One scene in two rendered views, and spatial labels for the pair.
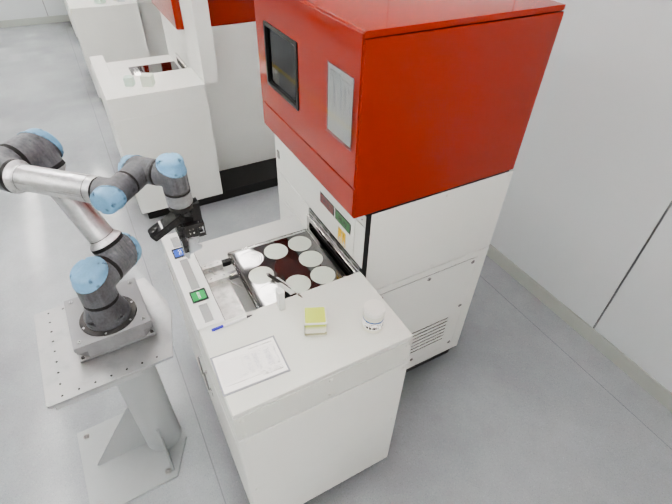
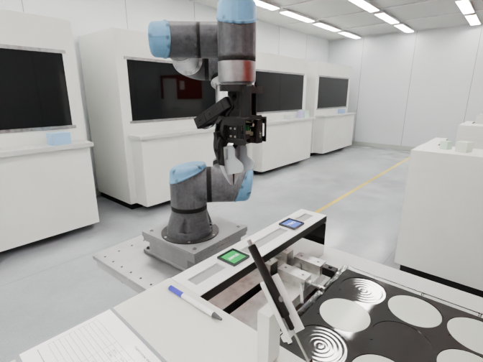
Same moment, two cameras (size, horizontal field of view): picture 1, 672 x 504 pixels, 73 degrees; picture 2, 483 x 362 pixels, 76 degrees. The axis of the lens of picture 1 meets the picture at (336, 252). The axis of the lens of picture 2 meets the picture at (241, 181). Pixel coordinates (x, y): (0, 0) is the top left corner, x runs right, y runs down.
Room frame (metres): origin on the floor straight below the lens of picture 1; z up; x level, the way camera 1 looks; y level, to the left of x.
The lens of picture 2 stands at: (0.89, -0.15, 1.34)
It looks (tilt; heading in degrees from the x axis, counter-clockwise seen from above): 16 degrees down; 71
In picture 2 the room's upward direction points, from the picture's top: straight up
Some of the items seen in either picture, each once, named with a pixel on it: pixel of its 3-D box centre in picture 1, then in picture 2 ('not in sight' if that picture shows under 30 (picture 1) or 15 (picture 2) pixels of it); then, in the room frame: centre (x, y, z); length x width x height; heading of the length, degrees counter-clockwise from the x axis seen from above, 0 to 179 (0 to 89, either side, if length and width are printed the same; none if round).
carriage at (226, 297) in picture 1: (225, 297); (276, 300); (1.18, 0.42, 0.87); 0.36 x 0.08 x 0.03; 30
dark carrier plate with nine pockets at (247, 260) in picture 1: (286, 267); (400, 341); (1.33, 0.20, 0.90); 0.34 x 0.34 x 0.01; 30
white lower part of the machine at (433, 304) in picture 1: (371, 278); not in sight; (1.78, -0.20, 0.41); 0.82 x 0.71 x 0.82; 30
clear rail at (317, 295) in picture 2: (243, 281); (312, 300); (1.24, 0.35, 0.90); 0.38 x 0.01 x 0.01; 30
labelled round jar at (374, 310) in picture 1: (373, 316); not in sight; (0.98, -0.13, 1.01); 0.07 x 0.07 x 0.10
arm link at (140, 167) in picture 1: (138, 172); (225, 40); (1.11, 0.57, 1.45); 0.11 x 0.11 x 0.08; 76
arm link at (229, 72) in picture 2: (178, 197); (237, 74); (1.10, 0.47, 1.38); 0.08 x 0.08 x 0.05
